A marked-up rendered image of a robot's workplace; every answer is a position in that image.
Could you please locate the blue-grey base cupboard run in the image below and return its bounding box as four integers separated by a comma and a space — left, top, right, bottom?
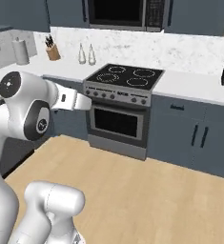
42, 75, 92, 142

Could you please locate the dark drawer handle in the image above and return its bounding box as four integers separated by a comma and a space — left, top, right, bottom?
170, 104, 186, 112

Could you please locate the blue-grey wall cupboard door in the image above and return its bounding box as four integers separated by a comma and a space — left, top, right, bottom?
46, 0, 90, 30
163, 0, 224, 37

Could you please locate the blue-grey wall cupboard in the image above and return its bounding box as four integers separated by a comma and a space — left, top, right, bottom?
0, 0, 51, 34

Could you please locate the blue-grey base cupboard door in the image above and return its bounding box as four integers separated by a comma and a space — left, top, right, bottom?
191, 119, 224, 181
147, 112, 201, 170

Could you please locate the dark base cupboard handle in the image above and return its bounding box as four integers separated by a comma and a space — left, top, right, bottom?
200, 126, 210, 150
191, 124, 199, 148

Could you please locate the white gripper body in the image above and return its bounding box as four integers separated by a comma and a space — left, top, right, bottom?
73, 93, 93, 112

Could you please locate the black steel microwave oven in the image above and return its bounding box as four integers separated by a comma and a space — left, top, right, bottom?
87, 0, 166, 33

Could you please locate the blue-grey drawer front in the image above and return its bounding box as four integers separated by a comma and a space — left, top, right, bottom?
151, 94, 211, 124
204, 104, 224, 128

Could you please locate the dark wall cupboard handle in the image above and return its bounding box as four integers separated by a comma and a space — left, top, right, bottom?
167, 0, 174, 27
81, 0, 88, 23

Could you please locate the wooden knife block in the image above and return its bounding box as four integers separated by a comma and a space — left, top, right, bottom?
44, 34, 62, 62

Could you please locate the steel oven door handle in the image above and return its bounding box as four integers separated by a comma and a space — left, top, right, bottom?
90, 102, 150, 112

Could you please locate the steel stove with black hob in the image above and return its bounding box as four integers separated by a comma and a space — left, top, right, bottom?
82, 63, 166, 162

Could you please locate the white paper towel roll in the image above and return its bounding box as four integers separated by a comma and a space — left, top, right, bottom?
11, 36, 31, 66

